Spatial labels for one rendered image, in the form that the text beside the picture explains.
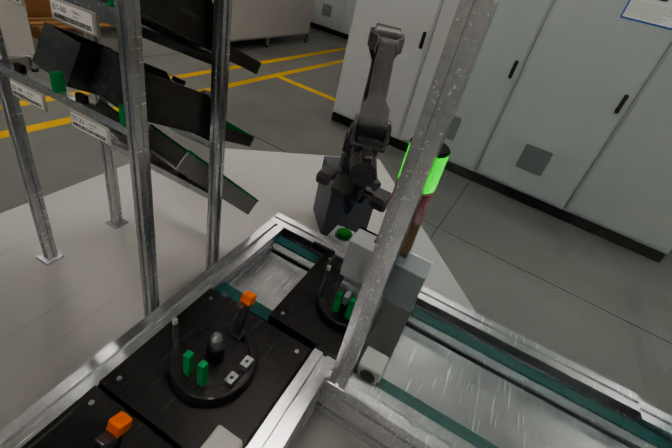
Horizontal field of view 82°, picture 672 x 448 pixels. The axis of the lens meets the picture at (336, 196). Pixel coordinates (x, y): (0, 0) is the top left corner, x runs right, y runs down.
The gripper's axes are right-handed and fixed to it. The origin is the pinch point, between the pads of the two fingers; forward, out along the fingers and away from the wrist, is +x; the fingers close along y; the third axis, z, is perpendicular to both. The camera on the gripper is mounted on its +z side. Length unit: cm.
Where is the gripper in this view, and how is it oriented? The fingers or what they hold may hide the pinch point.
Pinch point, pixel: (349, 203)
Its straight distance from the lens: 96.4
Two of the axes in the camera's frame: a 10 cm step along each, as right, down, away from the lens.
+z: -4.6, 4.4, -7.7
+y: 8.7, 4.1, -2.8
